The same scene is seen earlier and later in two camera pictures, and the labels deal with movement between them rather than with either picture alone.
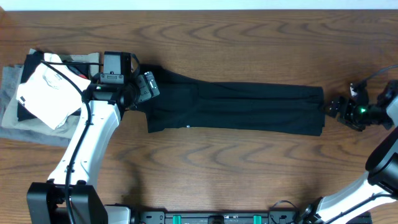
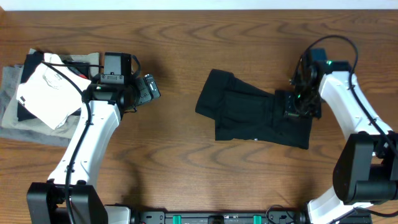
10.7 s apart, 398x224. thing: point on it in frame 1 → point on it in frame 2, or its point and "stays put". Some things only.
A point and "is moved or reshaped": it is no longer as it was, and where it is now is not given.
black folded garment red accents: x=31 y=60 stays put
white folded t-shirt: x=47 y=96 stays put
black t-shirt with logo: x=185 y=103 is moved or reshaped
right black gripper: x=346 y=114 → x=289 y=111
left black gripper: x=146 y=93 stays put
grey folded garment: x=11 y=79 stays put
